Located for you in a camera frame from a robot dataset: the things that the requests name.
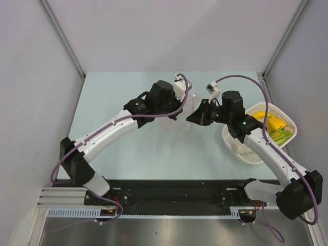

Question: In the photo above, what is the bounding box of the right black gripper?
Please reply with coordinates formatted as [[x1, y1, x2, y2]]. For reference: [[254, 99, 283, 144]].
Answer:
[[187, 99, 232, 126]]

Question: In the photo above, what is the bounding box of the clear zip top bag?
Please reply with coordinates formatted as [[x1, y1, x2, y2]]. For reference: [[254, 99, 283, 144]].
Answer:
[[160, 93, 200, 148]]

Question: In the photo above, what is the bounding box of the green leek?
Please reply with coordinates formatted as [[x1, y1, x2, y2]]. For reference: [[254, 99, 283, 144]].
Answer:
[[266, 128, 294, 146]]

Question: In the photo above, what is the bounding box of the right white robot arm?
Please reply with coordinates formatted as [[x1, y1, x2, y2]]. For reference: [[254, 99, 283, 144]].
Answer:
[[186, 91, 323, 224]]

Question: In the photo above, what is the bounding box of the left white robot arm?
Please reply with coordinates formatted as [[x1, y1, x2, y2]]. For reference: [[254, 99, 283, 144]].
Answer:
[[59, 76, 192, 205]]

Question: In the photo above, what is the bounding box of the white perforated plastic basket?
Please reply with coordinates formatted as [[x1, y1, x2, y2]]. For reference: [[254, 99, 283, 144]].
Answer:
[[221, 101, 298, 165]]

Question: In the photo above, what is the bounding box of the yellow banana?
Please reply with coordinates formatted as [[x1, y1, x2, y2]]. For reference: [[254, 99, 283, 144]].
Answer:
[[252, 111, 275, 120]]

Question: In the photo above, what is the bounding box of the yellow bell pepper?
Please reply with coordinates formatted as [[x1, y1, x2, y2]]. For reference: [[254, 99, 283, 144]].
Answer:
[[266, 117, 286, 132]]

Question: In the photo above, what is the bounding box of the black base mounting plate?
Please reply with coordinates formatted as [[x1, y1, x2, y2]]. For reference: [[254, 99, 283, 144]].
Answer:
[[84, 180, 262, 213]]

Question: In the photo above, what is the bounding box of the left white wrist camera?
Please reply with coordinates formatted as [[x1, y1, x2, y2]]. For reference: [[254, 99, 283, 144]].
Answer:
[[173, 74, 186, 102]]

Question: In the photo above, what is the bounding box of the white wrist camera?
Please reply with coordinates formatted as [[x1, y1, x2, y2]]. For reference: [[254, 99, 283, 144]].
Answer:
[[206, 81, 221, 102], [173, 74, 186, 102]]

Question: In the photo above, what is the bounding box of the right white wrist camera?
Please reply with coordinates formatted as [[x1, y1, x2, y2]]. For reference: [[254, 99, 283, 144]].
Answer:
[[206, 81, 221, 102]]

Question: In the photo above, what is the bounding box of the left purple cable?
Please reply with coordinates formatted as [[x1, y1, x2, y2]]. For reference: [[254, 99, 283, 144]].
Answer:
[[50, 73, 189, 229]]

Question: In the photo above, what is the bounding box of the purple cable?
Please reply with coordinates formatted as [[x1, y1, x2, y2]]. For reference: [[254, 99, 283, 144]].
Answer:
[[215, 74, 320, 244], [50, 73, 189, 229]]

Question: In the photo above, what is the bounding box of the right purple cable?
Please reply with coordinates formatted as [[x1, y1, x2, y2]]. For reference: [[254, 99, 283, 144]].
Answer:
[[215, 74, 320, 244]]

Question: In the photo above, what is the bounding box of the white slotted cable duct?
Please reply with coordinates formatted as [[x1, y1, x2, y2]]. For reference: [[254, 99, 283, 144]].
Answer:
[[47, 207, 255, 219]]

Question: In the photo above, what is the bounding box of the aluminium frame rail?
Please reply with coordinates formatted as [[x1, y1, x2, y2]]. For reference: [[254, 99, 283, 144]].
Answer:
[[37, 186, 89, 208]]

